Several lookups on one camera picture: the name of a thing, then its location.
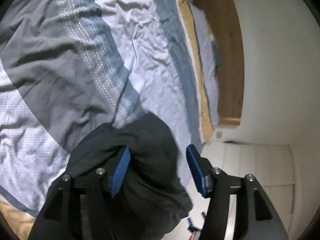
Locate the black puffer jacket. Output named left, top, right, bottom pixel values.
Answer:
left=29, top=113, right=192, bottom=239

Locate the white wardrobe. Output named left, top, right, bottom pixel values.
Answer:
left=184, top=141, right=296, bottom=240

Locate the striped pillow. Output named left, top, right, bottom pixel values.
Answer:
left=197, top=4, right=225, bottom=73

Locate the striped bed duvet cover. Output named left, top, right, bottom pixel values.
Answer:
left=1, top=0, right=219, bottom=239

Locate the wooden headboard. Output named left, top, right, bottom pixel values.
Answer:
left=193, top=0, right=245, bottom=127

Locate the wall light switch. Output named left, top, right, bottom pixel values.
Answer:
left=216, top=131, right=222, bottom=139

